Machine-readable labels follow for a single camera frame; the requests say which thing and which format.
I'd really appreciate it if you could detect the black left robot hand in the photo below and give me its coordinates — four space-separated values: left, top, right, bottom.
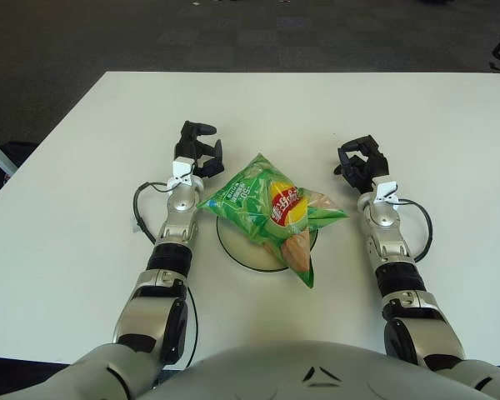
173 120 226 180

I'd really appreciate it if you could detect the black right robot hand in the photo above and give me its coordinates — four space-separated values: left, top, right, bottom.
332 133 391 195

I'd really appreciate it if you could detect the green chips snack bag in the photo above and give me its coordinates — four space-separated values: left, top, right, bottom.
195 152 351 290

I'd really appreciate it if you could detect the white plate black rim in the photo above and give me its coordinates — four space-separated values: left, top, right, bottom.
215 216 319 274

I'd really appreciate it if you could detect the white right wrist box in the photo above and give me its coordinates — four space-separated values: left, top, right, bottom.
372 180 402 206

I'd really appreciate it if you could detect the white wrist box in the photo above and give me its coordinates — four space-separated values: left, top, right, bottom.
168 157 198 189
372 180 402 206

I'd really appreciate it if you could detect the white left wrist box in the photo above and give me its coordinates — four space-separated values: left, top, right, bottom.
168 157 198 189

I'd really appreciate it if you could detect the grey robot torso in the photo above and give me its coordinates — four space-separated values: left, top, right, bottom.
149 339 478 400

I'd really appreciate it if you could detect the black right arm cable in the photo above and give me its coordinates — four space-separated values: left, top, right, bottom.
394 198 434 264

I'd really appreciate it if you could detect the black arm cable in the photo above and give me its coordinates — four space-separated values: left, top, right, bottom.
394 198 434 264
132 180 199 370

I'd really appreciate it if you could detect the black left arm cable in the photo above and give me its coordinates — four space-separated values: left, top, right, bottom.
132 180 199 370

